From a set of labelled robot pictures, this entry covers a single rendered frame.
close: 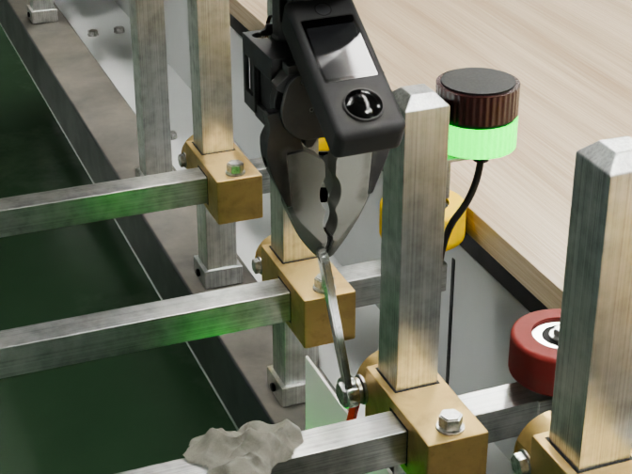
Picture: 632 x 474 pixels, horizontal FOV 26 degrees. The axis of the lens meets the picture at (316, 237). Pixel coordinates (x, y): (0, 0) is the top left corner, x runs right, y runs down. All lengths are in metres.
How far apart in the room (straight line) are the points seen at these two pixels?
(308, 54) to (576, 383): 0.26
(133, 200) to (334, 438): 0.49
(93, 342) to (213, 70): 0.37
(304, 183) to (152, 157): 0.84
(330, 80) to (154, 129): 0.90
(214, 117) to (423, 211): 0.51
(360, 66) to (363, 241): 0.82
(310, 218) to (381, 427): 0.18
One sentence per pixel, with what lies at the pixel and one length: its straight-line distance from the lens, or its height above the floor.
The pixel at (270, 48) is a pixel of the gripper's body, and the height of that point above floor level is 1.15.
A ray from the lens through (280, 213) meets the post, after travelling 1.25.
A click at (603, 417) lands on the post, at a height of 1.00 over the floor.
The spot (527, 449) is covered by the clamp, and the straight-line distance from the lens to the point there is 0.86.
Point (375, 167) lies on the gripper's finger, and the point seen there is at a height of 1.07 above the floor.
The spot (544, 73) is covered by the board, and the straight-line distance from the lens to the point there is 1.61.
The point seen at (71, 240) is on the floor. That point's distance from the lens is 3.21.
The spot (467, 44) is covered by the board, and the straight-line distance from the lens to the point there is 1.69.
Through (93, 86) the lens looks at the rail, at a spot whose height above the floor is 0.70.
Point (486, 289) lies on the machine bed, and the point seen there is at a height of 0.78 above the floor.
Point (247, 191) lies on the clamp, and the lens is 1.42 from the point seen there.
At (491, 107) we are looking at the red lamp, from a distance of 0.97.
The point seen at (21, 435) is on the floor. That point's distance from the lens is 2.56.
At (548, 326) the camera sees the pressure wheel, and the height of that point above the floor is 0.90.
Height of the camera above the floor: 1.46
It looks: 27 degrees down
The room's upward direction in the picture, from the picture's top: straight up
